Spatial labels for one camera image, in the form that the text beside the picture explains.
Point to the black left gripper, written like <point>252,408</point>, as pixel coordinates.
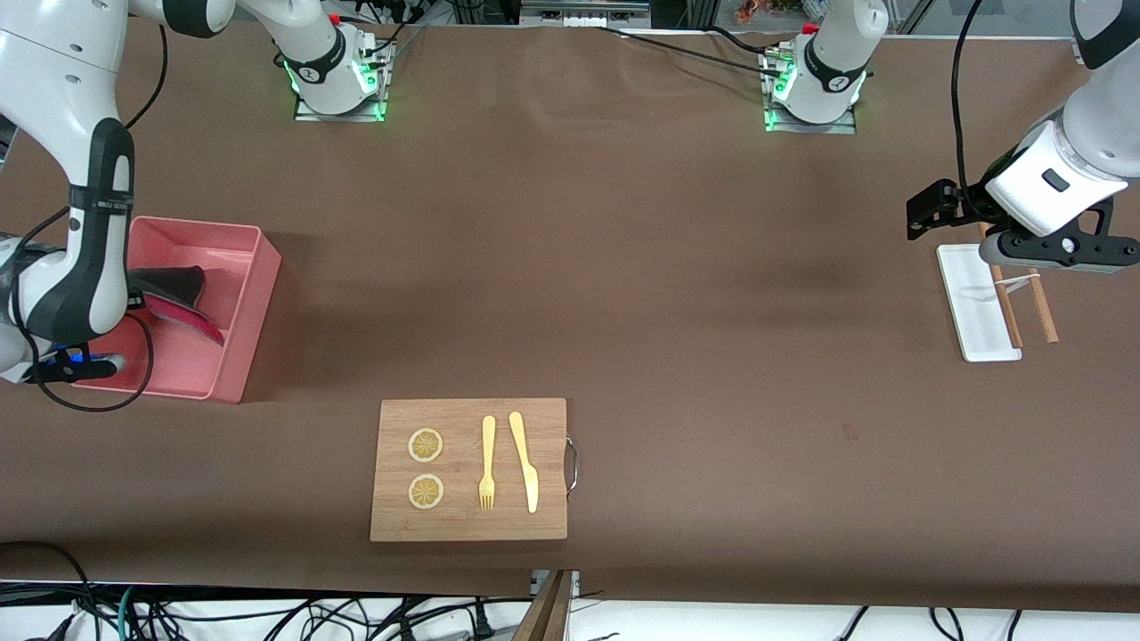
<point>970,199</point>

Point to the small metal bracket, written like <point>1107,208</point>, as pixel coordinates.
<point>574,583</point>

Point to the yellow plastic knife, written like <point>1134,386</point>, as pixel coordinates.
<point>527,472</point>

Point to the white rod band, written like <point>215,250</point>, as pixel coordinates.
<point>1015,280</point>

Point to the orange background object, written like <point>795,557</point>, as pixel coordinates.
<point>753,11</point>

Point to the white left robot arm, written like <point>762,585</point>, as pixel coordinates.
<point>1024,200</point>

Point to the grey and red cloth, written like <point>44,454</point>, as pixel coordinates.
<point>178,287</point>

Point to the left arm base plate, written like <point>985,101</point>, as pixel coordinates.
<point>846,127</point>

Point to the pink plastic bin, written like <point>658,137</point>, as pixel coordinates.
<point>240,338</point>

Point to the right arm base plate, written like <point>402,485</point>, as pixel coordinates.
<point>378,105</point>

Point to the lemon slice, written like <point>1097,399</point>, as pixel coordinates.
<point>426,445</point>
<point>426,491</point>

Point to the brown wooden bar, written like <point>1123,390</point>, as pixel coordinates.
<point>543,619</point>

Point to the white rack base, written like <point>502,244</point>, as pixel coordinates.
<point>962,303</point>

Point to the grey power strip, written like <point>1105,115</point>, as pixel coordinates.
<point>579,16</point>

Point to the wooden cutting board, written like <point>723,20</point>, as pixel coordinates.
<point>463,525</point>

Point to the yellow plastic fork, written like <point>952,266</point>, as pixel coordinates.
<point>488,445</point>

